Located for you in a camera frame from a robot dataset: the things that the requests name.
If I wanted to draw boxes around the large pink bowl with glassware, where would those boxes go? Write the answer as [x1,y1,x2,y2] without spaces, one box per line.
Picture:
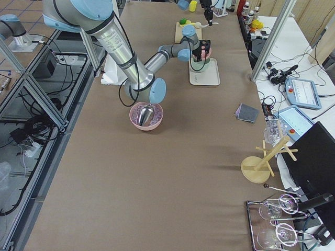
[129,102,163,131]

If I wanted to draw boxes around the blue teach pendant far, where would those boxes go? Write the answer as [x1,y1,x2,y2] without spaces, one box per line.
[285,78,322,110]

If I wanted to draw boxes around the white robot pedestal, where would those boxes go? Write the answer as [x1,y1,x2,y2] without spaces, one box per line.
[100,0,141,86]

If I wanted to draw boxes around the blue teach pendant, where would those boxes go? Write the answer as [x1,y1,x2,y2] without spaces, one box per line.
[277,105,315,142]
[285,78,322,110]

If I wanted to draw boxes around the grey and purple cloths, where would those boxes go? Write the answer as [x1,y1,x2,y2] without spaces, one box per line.
[235,104,259,123]

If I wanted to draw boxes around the wooden mug tree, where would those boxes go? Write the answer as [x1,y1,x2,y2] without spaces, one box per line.
[241,134,298,184]

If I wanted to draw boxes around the green bowl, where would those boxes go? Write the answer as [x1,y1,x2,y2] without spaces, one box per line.
[191,58,210,72]

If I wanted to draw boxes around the clear glass mug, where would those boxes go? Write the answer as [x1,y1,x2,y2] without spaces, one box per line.
[263,119,286,145]

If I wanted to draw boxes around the green lime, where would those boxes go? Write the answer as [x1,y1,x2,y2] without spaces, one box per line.
[179,18,187,25]

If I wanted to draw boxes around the black monitor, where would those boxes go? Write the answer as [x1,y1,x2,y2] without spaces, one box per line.
[285,122,334,198]

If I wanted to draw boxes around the metal ice scoop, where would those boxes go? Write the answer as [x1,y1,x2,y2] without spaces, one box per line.
[137,104,154,127]

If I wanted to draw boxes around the aluminium frame post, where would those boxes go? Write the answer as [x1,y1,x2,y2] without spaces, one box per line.
[250,0,296,82]

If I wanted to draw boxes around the wooden cutting board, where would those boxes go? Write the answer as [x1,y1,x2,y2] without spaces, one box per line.
[174,22,202,43]

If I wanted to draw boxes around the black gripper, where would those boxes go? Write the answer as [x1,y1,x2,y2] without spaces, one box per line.
[204,5,213,26]
[192,40,211,62]

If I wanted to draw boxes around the white ceramic spoon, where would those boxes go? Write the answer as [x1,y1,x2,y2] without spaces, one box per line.
[200,22,219,28]

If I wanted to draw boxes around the blue teach pendant near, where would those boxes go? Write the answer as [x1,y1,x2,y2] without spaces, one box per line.
[277,105,315,142]

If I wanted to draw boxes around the wire glass rack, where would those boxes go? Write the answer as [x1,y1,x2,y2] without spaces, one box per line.
[245,193,315,250]

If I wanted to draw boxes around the yellow cup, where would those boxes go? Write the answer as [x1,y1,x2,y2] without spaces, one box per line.
[189,0,197,12]

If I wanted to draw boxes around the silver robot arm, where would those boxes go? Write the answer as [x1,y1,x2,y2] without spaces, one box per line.
[43,1,211,104]
[177,0,213,26]

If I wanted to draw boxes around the white rabbit tray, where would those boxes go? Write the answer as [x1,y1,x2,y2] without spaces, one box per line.
[189,58,220,86]

